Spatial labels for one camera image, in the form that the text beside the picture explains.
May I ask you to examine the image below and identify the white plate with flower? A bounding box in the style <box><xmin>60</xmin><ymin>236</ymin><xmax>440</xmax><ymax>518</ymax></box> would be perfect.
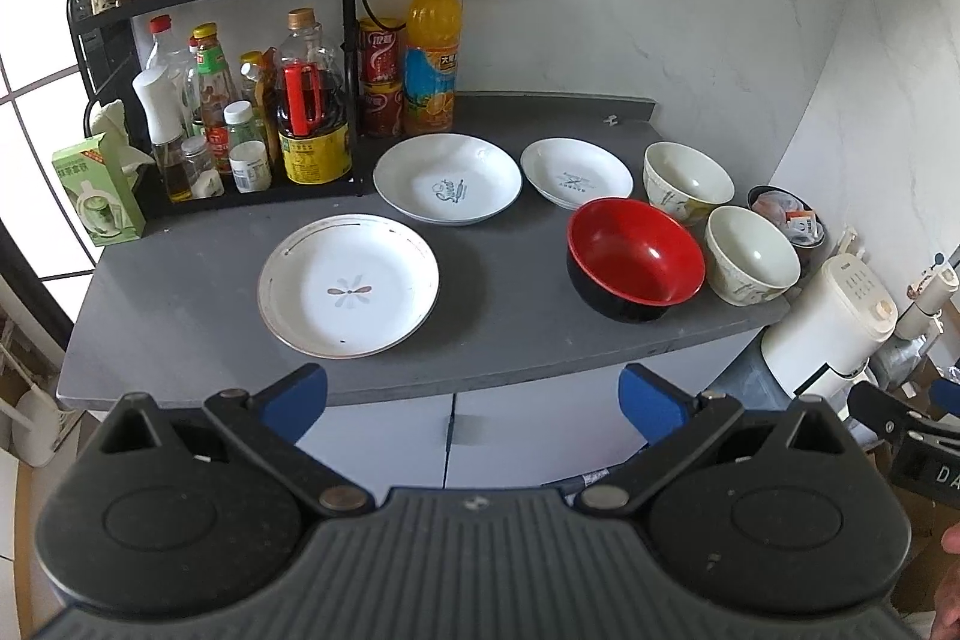
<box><xmin>257</xmin><ymin>214</ymin><xmax>439</xmax><ymax>360</ymax></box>

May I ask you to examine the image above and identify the red and black bowl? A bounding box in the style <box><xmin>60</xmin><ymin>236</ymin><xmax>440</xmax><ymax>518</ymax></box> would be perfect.
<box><xmin>566</xmin><ymin>197</ymin><xmax>706</xmax><ymax>323</ymax></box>

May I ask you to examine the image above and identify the cream bowl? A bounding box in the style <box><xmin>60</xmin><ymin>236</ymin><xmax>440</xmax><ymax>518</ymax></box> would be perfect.
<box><xmin>704</xmin><ymin>206</ymin><xmax>800</xmax><ymax>307</ymax></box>
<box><xmin>643</xmin><ymin>142</ymin><xmax>736</xmax><ymax>226</ymax></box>

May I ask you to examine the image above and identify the small white Bakery plate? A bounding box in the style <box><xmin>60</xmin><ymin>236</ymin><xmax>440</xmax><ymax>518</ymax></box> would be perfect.
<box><xmin>521</xmin><ymin>138</ymin><xmax>635</xmax><ymax>211</ymax></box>

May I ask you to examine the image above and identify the white Sweet bakery plate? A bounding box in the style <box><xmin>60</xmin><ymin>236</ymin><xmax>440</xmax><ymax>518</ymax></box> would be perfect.
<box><xmin>373</xmin><ymin>133</ymin><xmax>523</xmax><ymax>226</ymax></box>

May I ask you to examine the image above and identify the white electric kettle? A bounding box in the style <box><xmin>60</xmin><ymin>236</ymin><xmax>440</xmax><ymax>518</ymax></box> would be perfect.
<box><xmin>761</xmin><ymin>253</ymin><xmax>898</xmax><ymax>393</ymax></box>

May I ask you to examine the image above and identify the small bowl with packets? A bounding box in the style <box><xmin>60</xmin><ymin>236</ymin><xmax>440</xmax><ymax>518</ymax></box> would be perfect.
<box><xmin>747</xmin><ymin>185</ymin><xmax>827</xmax><ymax>248</ymax></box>

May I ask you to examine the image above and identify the small clear spice shaker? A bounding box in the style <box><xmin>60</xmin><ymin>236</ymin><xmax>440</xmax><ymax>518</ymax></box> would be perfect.
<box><xmin>182</xmin><ymin>136</ymin><xmax>224</xmax><ymax>200</ymax></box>

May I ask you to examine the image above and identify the white lid jar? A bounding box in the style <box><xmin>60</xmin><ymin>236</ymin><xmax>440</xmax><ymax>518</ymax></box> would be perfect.
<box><xmin>223</xmin><ymin>101</ymin><xmax>272</xmax><ymax>193</ymax></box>

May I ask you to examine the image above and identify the green tissue box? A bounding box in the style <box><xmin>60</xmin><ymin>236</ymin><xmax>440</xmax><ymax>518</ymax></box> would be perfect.
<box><xmin>52</xmin><ymin>133</ymin><xmax>145</xmax><ymax>247</ymax></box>

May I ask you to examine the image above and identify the large soy sauce bottle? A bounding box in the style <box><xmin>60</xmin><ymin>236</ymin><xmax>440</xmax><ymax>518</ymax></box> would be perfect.
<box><xmin>274</xmin><ymin>7</ymin><xmax>353</xmax><ymax>187</ymax></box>

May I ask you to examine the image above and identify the green label sauce bottle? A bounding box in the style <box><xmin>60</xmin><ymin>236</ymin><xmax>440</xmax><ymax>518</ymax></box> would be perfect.
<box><xmin>192</xmin><ymin>23</ymin><xmax>238</xmax><ymax>175</ymax></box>

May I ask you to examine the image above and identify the lower red can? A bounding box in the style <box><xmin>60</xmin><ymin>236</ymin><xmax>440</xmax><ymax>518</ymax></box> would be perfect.
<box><xmin>363</xmin><ymin>81</ymin><xmax>404</xmax><ymax>138</ymax></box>

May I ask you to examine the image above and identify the red can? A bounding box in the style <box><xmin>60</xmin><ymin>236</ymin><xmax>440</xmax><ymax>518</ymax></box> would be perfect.
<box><xmin>363</xmin><ymin>81</ymin><xmax>404</xmax><ymax>138</ymax></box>
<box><xmin>359</xmin><ymin>18</ymin><xmax>405</xmax><ymax>85</ymax></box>

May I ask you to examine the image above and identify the yellow cap sauce bottle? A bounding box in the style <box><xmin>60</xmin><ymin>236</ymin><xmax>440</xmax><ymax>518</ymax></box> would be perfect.
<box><xmin>239</xmin><ymin>50</ymin><xmax>281</xmax><ymax>167</ymax></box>

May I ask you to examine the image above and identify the clear red cap bottle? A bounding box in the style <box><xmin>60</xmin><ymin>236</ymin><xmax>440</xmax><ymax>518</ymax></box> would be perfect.
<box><xmin>146</xmin><ymin>14</ymin><xmax>203</xmax><ymax>136</ymax></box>

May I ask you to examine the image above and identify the upper red can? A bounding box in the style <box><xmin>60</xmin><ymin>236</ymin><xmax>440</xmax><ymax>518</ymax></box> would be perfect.
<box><xmin>359</xmin><ymin>18</ymin><xmax>405</xmax><ymax>85</ymax></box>

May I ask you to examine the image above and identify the orange juice bottle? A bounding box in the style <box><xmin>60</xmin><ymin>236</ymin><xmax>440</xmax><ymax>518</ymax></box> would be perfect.
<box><xmin>404</xmin><ymin>0</ymin><xmax>462</xmax><ymax>136</ymax></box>

